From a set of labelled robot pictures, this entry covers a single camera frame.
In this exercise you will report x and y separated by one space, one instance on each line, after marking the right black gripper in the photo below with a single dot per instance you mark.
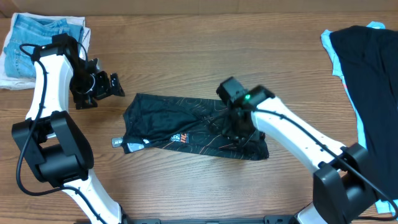
231 134

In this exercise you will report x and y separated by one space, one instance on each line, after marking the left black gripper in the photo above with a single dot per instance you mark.
105 89

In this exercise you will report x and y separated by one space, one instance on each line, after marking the black cycling jersey orange lines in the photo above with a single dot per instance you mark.
192 125

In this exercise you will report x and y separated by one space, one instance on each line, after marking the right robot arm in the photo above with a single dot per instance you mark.
340 194

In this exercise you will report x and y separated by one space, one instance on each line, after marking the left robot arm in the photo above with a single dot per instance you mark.
55 155

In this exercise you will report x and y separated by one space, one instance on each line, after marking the folded blue jeans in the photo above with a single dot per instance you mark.
21 46

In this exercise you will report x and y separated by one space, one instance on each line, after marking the folded white cloth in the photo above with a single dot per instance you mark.
26 83

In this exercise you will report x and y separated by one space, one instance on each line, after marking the plain black t-shirt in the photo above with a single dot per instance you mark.
368 59

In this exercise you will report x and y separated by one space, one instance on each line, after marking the light blue t-shirt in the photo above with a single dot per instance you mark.
381 206

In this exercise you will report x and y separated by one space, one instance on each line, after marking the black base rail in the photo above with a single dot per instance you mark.
211 221

